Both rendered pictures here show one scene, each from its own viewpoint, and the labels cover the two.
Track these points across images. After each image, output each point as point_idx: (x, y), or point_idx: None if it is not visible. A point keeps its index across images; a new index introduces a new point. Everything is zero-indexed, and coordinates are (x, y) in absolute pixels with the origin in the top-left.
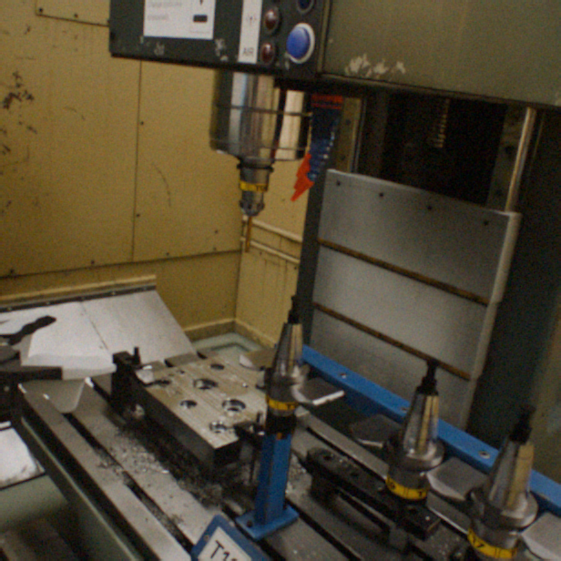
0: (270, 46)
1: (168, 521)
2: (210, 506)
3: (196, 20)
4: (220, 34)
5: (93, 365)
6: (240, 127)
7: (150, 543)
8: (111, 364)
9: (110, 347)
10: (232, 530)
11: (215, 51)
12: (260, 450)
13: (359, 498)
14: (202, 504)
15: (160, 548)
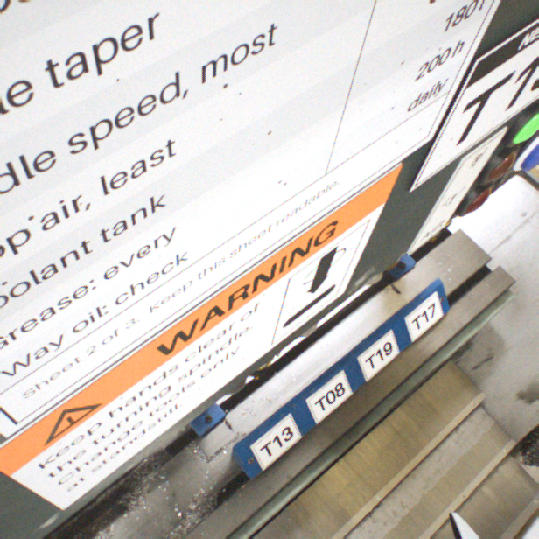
0: (490, 192)
1: (195, 512)
2: (173, 465)
3: (295, 318)
4: (367, 269)
5: (472, 534)
6: None
7: (234, 525)
8: (457, 515)
9: None
10: (257, 431)
11: (347, 294)
12: None
13: None
14: (169, 474)
15: (241, 513)
